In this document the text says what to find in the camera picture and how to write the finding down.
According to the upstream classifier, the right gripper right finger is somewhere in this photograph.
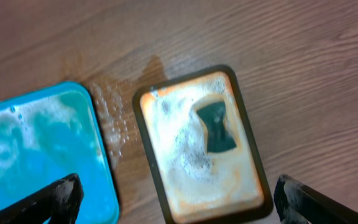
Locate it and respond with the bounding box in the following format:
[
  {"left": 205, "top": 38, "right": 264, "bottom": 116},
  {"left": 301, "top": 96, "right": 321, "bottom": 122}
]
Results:
[{"left": 273, "top": 174, "right": 358, "bottom": 224}]

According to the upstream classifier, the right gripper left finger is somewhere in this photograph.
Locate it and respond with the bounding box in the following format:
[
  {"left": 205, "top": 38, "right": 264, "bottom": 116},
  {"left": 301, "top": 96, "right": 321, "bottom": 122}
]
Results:
[{"left": 0, "top": 173, "right": 84, "bottom": 224}]

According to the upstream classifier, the green yellow sponge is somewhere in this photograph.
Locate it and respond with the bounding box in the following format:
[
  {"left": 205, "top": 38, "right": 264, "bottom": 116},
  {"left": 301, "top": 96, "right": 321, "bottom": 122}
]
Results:
[{"left": 196, "top": 101, "right": 237, "bottom": 154}]

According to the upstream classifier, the teal plastic tray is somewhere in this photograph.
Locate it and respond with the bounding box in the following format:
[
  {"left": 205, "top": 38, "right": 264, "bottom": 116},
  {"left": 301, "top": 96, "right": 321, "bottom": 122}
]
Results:
[{"left": 0, "top": 82, "right": 119, "bottom": 223}]

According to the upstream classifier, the black tray with soapy water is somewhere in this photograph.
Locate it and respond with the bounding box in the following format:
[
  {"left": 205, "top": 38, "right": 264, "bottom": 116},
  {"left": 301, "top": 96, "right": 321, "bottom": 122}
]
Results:
[{"left": 132, "top": 65, "right": 273, "bottom": 223}]

